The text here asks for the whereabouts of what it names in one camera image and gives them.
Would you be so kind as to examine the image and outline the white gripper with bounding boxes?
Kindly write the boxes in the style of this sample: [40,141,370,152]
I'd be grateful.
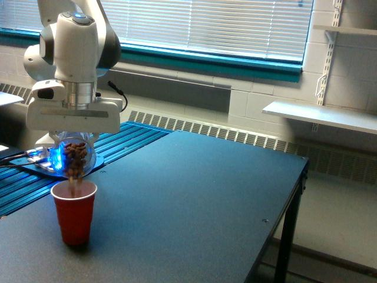
[26,97,122,142]

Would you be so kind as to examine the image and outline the clear cup of almonds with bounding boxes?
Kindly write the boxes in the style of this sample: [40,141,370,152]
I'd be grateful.
[48,131,97,179]

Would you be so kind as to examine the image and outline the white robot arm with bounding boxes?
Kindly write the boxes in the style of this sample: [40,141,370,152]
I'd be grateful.
[24,1,123,148]

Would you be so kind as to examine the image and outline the red plastic cup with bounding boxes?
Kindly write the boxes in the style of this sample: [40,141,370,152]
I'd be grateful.
[51,180,97,245]

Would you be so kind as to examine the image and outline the white desk edge left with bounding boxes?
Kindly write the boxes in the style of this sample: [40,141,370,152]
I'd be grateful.
[0,91,24,106]

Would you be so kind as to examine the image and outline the white window blinds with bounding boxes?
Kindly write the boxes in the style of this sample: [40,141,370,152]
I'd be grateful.
[0,0,313,62]

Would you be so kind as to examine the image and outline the black table leg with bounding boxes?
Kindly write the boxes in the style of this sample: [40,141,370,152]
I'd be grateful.
[273,177,303,282]

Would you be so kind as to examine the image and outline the baseboard heater grille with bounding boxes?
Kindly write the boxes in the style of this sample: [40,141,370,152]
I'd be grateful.
[0,83,377,186]

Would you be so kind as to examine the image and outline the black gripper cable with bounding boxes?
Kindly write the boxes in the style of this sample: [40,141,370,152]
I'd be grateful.
[107,80,128,113]

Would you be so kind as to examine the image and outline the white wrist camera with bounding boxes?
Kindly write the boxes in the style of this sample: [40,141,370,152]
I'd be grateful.
[32,80,66,101]

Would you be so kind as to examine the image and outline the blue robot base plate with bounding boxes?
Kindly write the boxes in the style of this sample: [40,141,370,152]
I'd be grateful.
[9,152,105,179]

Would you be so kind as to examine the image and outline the black cables at base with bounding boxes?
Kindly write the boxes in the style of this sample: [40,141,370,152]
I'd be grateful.
[0,150,30,169]

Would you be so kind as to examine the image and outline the white shelf rail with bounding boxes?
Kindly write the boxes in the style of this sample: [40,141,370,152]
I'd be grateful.
[314,0,343,106]

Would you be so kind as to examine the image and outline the upper white wall shelf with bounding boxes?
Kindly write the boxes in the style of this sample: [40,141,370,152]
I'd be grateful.
[313,25,377,36]

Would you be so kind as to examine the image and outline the white wall shelf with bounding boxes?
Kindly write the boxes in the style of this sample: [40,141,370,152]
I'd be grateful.
[313,25,377,36]
[262,101,376,134]

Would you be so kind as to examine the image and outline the lower white wall shelf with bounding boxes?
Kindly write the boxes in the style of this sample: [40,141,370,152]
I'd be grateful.
[262,101,376,134]

